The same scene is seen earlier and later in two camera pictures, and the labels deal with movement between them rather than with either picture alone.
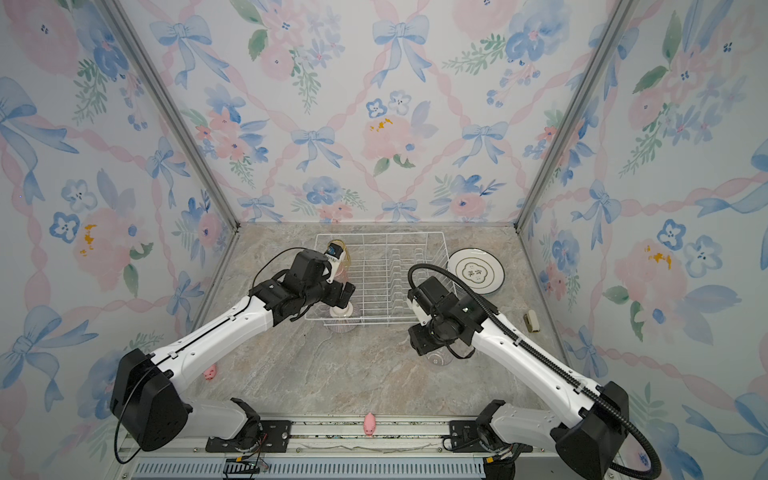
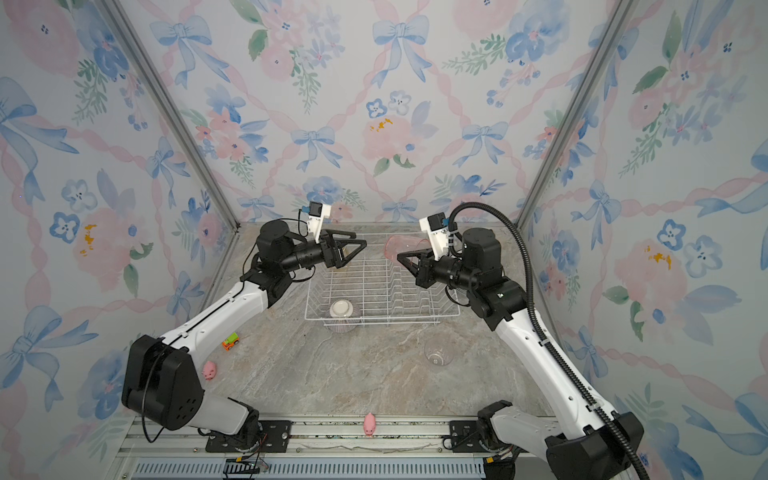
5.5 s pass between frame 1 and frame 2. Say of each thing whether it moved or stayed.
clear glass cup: stayed
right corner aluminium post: stayed
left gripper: moved
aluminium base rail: stayed
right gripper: moved
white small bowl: stayed
